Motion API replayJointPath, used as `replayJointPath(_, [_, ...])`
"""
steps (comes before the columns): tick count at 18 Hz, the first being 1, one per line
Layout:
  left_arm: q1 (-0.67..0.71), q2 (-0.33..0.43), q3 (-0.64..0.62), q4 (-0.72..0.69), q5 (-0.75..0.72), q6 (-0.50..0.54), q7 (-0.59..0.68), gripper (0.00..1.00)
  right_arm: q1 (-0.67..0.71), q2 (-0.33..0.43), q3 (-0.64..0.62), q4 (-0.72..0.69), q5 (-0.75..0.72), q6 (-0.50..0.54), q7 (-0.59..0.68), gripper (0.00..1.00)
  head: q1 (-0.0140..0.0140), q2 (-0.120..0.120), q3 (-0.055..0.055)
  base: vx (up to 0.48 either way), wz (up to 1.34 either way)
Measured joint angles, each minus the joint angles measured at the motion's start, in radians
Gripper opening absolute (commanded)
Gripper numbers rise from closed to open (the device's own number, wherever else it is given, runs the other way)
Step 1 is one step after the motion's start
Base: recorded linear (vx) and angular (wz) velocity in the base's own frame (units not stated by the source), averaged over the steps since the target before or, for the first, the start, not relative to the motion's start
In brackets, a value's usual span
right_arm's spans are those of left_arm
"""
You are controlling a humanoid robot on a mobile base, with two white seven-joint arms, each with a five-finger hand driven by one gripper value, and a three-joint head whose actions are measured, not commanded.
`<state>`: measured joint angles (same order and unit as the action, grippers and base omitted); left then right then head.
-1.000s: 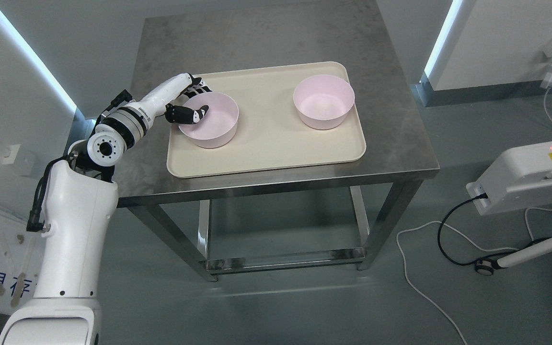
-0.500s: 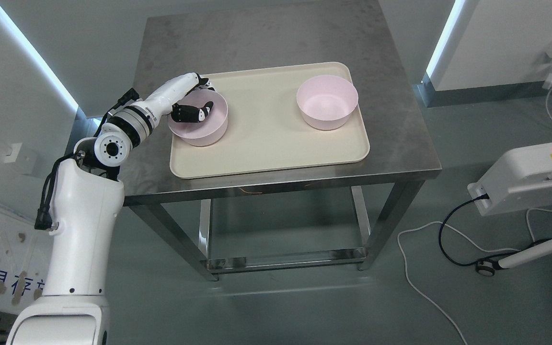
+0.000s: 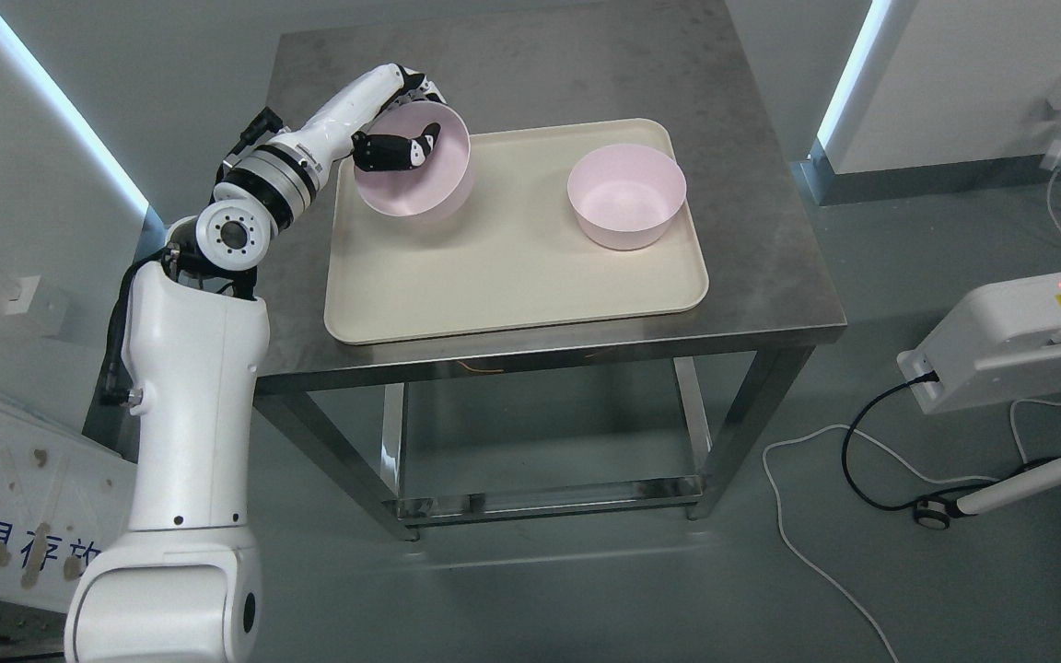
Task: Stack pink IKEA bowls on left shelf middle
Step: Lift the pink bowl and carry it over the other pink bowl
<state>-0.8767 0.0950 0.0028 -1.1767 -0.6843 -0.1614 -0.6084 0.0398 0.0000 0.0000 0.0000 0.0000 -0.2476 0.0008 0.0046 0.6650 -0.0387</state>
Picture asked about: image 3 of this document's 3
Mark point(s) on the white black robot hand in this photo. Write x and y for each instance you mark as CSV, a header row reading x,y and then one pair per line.
x,y
338,129

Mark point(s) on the beige plastic tray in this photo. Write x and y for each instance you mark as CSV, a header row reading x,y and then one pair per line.
x,y
512,257

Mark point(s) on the white machine with warning label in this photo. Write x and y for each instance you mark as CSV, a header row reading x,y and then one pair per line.
x,y
1001,342

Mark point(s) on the white wall box left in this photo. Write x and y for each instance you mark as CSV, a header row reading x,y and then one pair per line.
x,y
38,309

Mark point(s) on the white sign board chinese text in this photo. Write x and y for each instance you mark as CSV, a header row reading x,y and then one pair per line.
x,y
63,499

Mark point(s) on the pink bowl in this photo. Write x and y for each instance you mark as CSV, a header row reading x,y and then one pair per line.
x,y
436,189
624,196

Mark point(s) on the stainless steel table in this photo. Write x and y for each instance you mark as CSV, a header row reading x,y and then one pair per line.
x,y
680,62

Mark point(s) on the white stand leg with caster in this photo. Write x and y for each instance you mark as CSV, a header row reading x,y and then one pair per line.
x,y
937,512

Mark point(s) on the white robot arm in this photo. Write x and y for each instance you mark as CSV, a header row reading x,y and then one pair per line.
x,y
184,346

